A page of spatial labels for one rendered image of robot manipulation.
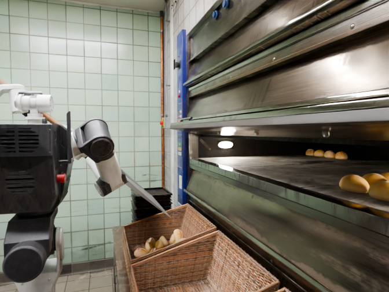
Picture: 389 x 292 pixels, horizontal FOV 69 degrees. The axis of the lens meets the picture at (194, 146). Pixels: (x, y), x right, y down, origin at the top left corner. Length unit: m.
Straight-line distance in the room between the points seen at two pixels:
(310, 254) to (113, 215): 2.32
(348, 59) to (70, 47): 2.56
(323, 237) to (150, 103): 2.33
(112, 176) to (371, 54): 0.98
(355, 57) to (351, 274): 0.57
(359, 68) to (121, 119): 2.41
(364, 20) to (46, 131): 0.93
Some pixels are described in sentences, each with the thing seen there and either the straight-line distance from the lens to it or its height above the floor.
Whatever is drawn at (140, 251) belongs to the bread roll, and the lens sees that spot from 1.91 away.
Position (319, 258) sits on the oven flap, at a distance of 0.99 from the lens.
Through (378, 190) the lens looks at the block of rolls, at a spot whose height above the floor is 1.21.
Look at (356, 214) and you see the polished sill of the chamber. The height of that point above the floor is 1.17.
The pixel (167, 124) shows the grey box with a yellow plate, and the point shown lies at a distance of 2.64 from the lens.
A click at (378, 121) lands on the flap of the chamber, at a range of 0.61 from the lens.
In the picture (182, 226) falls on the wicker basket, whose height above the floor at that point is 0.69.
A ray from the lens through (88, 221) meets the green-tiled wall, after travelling 3.06.
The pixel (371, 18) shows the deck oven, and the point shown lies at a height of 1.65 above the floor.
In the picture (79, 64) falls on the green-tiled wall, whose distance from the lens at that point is 3.00.
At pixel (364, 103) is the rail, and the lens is 0.63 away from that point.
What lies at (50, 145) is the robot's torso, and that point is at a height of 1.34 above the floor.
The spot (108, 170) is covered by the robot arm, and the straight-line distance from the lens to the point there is 1.20.
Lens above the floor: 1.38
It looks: 3 degrees down
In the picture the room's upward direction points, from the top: straight up
